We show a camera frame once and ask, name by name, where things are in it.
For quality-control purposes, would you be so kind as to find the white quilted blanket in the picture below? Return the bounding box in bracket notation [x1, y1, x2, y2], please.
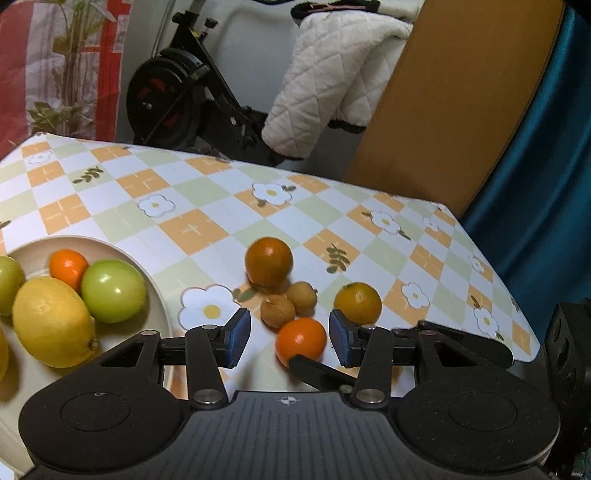
[262, 9, 414, 160]

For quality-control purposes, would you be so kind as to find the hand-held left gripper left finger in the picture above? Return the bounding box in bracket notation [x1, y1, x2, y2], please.
[99, 308, 252, 411]

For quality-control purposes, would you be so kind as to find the teal curtain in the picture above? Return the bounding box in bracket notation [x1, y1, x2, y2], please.
[462, 9, 591, 324]

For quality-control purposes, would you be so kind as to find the bright orange kumquat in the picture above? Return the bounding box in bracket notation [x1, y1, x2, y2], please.
[49, 249, 89, 291]
[276, 318, 328, 368]

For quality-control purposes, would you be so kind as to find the checked floral tablecloth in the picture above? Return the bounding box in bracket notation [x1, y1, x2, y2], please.
[0, 133, 541, 416]

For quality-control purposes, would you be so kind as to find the beige ceramic plate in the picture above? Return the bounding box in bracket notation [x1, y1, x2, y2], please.
[0, 235, 185, 402]

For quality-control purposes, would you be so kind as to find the green apple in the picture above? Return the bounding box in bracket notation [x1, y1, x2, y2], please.
[81, 260, 147, 324]

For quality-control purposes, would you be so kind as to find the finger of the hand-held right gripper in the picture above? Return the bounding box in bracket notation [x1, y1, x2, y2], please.
[287, 354, 357, 391]

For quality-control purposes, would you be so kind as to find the wooden board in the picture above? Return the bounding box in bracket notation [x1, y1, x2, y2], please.
[344, 0, 566, 217]

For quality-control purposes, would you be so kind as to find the red printed backdrop cloth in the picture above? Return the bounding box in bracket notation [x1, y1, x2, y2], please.
[0, 0, 134, 160]

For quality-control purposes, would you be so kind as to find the black exercise bike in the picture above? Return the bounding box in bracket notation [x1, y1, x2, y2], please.
[126, 0, 287, 167]

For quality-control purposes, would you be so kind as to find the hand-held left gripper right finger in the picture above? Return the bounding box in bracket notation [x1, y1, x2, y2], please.
[329, 308, 514, 411]

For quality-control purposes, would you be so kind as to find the black fuzzy garment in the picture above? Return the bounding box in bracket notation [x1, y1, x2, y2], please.
[291, 0, 382, 19]

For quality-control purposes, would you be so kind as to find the greenish orange mandarin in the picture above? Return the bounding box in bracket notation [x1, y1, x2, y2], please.
[334, 282, 383, 326]

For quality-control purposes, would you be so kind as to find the brown longan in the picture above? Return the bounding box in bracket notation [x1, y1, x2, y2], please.
[260, 296, 296, 329]
[287, 281, 318, 311]

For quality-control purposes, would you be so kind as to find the small yellow-green round fruit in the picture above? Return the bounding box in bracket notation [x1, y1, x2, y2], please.
[0, 255, 26, 317]

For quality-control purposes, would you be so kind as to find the dark orange mandarin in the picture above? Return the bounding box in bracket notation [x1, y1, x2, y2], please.
[245, 237, 294, 287]

